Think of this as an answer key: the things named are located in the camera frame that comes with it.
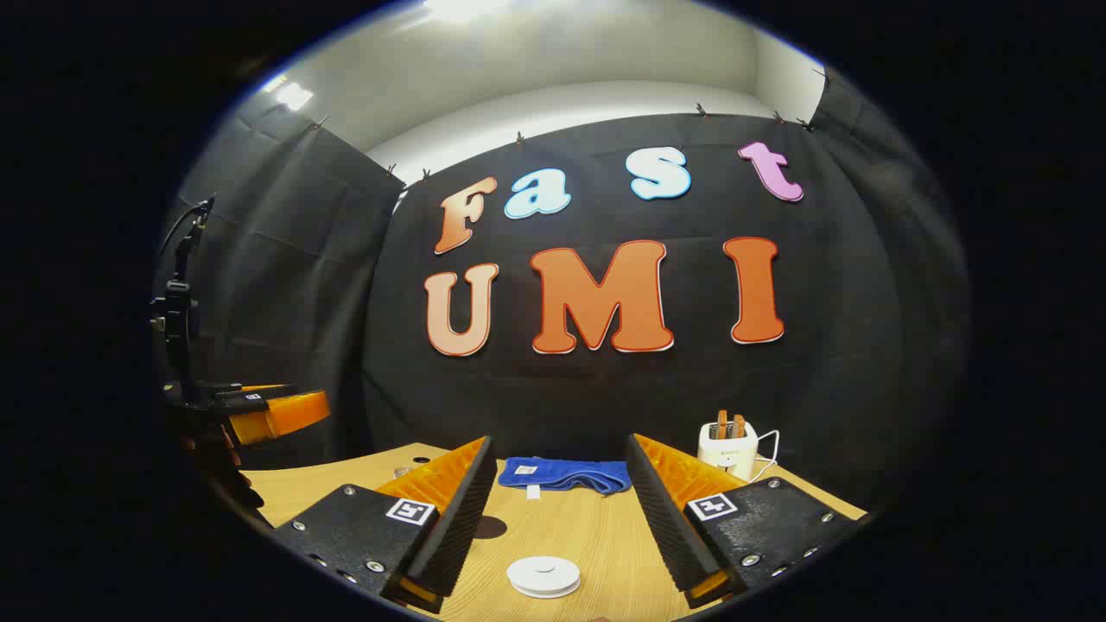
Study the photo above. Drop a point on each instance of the black backdrop cloth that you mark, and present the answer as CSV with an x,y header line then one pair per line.
x,y
605,397

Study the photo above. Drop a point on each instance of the white teacup lid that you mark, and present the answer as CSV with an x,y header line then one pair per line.
x,y
543,570

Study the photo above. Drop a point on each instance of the blue towel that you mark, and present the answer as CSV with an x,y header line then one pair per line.
x,y
566,473

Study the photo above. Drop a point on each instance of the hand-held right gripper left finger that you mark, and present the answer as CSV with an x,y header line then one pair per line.
x,y
462,518

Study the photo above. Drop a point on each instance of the black round coaster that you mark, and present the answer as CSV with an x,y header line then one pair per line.
x,y
492,527

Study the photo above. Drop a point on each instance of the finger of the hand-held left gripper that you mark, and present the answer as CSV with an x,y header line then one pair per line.
x,y
285,416
246,396

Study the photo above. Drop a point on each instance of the white toaster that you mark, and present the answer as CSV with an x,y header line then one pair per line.
x,y
727,456

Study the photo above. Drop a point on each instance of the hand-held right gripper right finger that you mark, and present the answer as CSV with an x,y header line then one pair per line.
x,y
661,518

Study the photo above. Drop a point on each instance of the ceiling light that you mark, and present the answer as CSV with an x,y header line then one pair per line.
x,y
294,94

